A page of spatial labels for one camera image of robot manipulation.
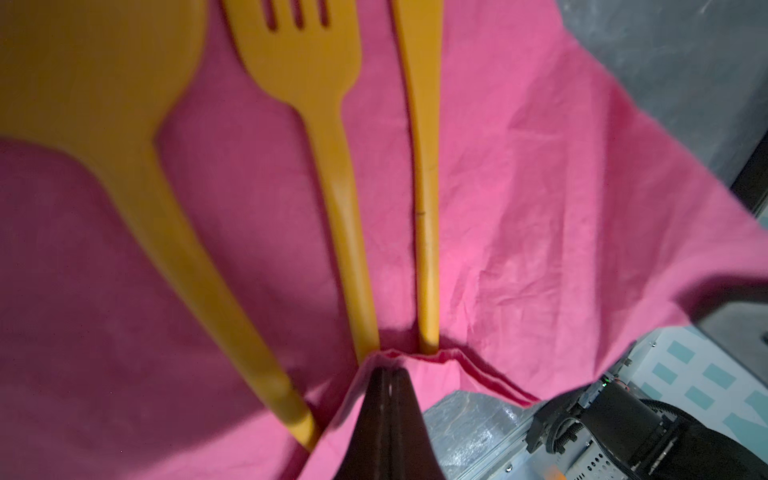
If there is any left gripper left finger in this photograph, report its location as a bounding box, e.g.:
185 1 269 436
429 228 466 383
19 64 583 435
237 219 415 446
334 367 392 480

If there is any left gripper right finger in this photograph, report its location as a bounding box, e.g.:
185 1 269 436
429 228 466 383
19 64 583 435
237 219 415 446
390 369 445 480

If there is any pink paper napkin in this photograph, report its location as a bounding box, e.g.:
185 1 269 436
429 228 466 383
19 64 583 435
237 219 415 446
1 1 767 479

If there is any orange plastic knife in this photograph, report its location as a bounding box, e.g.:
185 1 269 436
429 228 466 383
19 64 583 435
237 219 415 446
392 1 444 355

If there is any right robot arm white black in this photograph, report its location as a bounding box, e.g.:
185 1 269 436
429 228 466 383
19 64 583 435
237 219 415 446
525 379 767 479

